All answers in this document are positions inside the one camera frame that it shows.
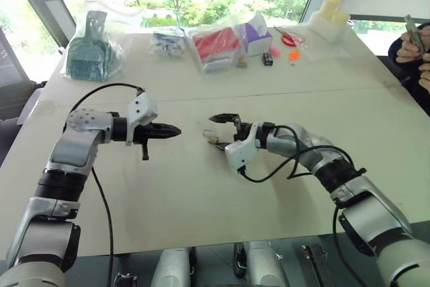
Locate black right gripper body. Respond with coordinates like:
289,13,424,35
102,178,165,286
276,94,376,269
231,116,253,143

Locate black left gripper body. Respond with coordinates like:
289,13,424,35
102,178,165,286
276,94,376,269
133,122,159,161

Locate brass padlock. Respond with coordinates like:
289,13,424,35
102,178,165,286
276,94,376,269
202,128,220,146

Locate mobile phone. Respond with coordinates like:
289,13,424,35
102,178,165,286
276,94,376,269
404,14,426,55

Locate person's right hand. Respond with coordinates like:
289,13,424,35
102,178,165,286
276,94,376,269
395,33,425,64

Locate person's left hand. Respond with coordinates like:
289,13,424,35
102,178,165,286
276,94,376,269
418,52,430,95

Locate red item in clear bag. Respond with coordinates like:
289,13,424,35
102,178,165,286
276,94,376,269
189,26,243,75

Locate blue white bagged packet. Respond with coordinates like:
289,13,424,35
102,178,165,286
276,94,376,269
147,26,187,59

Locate purple white box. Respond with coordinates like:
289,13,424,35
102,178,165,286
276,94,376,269
234,11,273,59

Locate clear plastic bag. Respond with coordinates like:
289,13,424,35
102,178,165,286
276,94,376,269
59,0,127,83

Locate green plastic dustpan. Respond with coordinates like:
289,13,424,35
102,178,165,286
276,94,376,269
66,10,117,81

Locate silver rounded robot leg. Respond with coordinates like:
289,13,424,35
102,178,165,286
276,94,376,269
157,248,193,287
240,240,287,287

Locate metal latch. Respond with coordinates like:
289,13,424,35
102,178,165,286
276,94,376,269
301,244,329,262
113,272,139,287

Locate white holder with yellow cups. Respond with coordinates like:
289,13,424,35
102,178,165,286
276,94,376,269
308,0,352,43

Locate person's dark clothed body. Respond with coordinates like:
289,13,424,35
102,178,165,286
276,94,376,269
388,21,430,117

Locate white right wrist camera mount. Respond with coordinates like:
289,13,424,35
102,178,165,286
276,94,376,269
224,124,260,170

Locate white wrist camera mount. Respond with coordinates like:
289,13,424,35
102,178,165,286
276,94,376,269
126,93,159,147
224,124,260,170

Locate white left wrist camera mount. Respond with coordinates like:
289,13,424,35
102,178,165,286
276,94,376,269
126,93,159,147

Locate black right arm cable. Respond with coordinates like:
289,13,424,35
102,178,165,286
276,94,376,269
239,124,369,287

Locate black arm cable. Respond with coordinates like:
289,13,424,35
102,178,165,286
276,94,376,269
63,82,147,287
239,124,369,287

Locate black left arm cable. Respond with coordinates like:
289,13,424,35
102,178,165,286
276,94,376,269
63,82,147,287

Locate red handled scissors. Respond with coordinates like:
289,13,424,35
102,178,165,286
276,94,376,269
273,26,308,48

